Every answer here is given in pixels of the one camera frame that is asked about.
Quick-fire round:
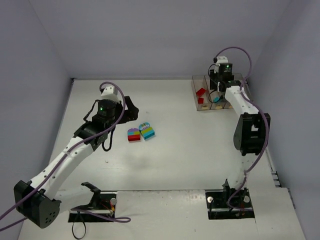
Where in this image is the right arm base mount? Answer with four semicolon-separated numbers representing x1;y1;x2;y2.
205;187;255;220

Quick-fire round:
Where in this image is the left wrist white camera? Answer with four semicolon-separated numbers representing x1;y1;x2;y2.
100;85;119;103

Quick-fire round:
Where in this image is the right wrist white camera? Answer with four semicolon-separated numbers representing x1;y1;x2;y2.
213;55;229;66

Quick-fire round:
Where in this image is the teal green monster lego stack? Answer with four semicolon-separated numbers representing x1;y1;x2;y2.
138;122;155;141

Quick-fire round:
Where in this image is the wrist white camera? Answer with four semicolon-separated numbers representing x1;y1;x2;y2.
213;55;229;66
100;85;119;103

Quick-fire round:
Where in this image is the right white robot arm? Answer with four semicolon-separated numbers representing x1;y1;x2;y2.
207;57;271;189

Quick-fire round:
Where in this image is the multicolour stacked lego block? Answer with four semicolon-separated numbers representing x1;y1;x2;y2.
127;128;141;142

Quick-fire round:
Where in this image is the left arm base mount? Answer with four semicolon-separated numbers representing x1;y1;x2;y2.
68;191;117;223

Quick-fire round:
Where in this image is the teal square lego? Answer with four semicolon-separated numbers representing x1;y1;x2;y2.
213;95;223;104

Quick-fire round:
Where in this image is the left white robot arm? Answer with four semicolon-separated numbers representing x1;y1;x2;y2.
13;96;139;229

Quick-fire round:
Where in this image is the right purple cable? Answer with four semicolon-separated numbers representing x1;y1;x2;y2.
215;46;271;213

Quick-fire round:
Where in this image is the clear bin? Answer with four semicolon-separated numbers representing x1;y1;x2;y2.
223;100;233;109
204;75;224;110
233;73;252;100
191;75;212;111

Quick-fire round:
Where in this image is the small red lego cube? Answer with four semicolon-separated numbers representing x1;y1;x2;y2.
197;97;204;105

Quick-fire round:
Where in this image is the red lego brick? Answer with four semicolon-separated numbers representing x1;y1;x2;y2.
196;87;206;97

